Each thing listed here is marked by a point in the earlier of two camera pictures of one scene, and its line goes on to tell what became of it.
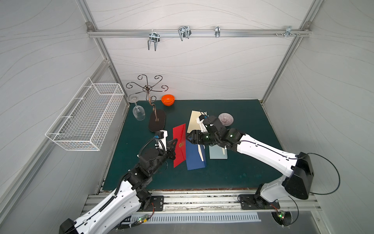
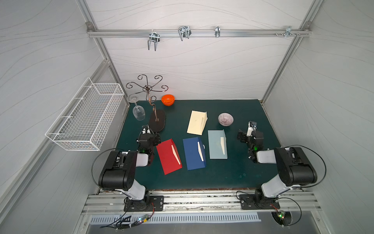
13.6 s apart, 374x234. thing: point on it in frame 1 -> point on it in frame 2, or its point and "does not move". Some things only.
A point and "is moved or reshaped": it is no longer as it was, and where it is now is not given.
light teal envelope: [216, 152] does not move
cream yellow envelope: [193, 124] does not move
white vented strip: [196, 218] does not move
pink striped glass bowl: [226, 119] does not move
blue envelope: [195, 155] does not move
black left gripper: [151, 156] -> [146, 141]
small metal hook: [217, 31] does not move
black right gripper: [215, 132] -> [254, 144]
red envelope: [179, 133] is moved or reshaped
